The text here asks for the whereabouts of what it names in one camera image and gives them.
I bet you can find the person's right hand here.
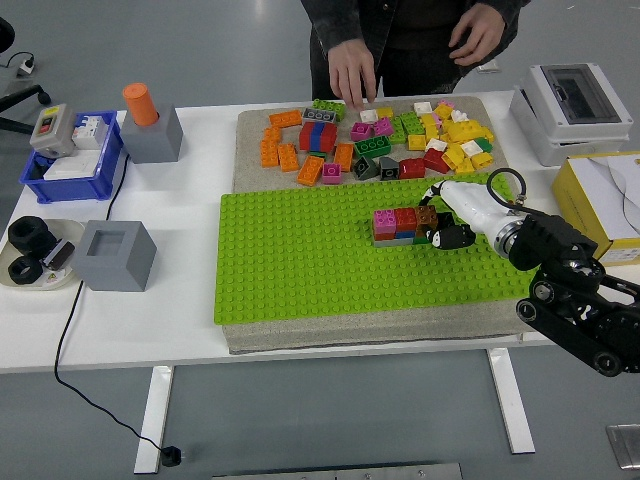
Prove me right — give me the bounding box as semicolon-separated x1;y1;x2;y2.
327;38;380;112

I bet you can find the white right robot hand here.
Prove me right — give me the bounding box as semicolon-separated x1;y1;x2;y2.
416;179;522;252

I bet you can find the person's left hand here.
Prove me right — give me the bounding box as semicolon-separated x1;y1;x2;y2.
447;3;510;68

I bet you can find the lime green toy brick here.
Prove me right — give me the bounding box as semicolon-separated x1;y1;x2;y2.
312;98;347;122
389;115;409;146
399;111;426;136

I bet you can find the long yellow toy brick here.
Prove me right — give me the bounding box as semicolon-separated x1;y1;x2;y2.
444;119;494;145

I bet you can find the black sloped toy brick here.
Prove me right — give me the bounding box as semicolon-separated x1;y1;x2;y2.
378;155;402;182

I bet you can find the dark grey sloped brick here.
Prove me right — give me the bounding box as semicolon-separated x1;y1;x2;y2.
351;154;379;181

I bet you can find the green studded baseplate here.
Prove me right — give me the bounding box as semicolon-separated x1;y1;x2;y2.
212;172;560;326

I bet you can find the person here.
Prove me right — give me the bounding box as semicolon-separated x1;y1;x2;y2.
299;0;532;101

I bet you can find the yellow and white carton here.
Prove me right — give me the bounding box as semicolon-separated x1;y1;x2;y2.
551;151;640;267

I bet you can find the grey-brown foam mat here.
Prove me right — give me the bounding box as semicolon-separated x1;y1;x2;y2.
224;94;566;355

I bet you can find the white table leg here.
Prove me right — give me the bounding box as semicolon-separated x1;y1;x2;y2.
133;364;176;476
486;347;537;456

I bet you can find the grey block with round hole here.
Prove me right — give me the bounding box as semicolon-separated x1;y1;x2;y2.
120;104;183;164

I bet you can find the orange cylinder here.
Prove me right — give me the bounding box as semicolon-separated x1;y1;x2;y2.
122;82;162;129

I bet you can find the white circuit breaker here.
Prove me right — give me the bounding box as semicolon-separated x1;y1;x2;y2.
72;114;109;151

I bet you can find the metal floor socket box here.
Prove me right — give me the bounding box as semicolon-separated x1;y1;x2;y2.
605;424;640;472

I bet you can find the blue plastic bin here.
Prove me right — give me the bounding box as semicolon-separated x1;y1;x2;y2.
19;109;126;204

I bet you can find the grey block with square recess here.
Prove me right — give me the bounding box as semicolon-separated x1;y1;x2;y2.
71;219;158;293

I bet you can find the black office chair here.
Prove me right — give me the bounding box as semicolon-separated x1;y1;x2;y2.
0;16;52;134

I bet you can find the dark brown small part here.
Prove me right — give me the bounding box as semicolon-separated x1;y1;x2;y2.
41;238;77;272

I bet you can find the white oval tray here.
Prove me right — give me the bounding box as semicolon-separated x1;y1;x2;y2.
0;218;87;292

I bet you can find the large black hex nut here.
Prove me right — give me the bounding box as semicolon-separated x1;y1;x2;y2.
8;215;54;259

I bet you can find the small black hex nut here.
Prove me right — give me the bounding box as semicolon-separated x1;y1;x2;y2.
7;256;46;287

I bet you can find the white electrical enclosure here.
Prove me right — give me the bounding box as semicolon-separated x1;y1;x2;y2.
509;61;633;167

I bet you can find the white wall switch plate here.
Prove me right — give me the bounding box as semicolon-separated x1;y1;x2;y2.
43;151;99;182

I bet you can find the grey metal base plate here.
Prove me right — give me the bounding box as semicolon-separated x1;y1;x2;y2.
210;461;466;480

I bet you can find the grey push-button switch box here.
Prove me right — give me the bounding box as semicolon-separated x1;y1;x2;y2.
29;103;78;161

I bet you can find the white power socket with cord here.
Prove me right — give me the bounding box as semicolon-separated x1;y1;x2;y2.
4;51;39;78

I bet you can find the black cord with plug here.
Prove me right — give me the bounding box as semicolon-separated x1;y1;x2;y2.
53;149;184;469

